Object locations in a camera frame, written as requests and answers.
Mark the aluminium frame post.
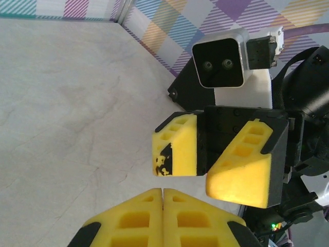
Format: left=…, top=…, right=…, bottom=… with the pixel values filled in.
left=109, top=0, right=137, bottom=27

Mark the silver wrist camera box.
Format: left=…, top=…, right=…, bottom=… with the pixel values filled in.
left=192, top=28, right=250, bottom=89

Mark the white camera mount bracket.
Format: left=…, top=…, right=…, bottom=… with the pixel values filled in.
left=214, top=68, right=273, bottom=109

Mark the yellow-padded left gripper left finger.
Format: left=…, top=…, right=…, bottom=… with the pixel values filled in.
left=68, top=188, right=164, bottom=247

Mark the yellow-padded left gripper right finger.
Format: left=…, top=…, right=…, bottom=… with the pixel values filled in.
left=163, top=188, right=263, bottom=247

